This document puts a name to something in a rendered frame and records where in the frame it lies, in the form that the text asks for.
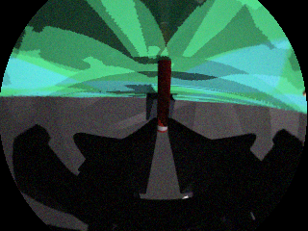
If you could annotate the dark red peg with white band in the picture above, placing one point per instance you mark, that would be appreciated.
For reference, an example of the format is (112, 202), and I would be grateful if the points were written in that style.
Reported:
(163, 95)

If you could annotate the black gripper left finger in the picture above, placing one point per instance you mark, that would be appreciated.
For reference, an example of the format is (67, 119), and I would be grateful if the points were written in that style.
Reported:
(135, 152)

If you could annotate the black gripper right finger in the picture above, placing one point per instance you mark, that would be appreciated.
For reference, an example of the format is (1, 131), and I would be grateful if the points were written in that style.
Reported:
(194, 154)

